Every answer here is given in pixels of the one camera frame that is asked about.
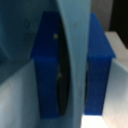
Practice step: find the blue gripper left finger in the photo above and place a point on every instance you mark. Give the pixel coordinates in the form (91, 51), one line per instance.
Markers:
(46, 66)

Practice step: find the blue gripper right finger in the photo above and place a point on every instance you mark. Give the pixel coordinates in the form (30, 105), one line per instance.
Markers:
(98, 73)

